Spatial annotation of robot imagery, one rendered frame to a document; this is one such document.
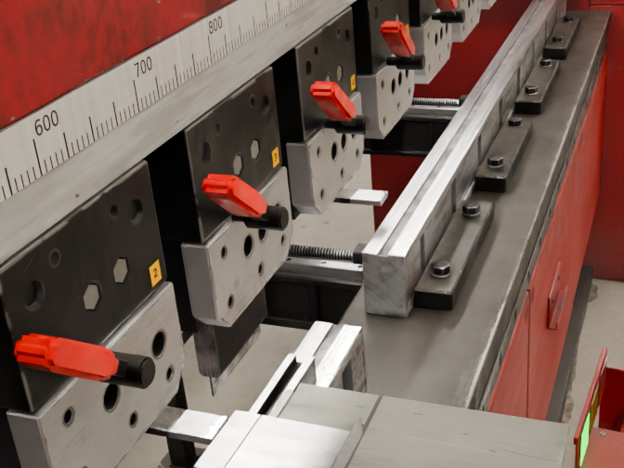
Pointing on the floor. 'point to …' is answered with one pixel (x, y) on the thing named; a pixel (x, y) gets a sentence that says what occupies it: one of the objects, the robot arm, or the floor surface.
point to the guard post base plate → (179, 466)
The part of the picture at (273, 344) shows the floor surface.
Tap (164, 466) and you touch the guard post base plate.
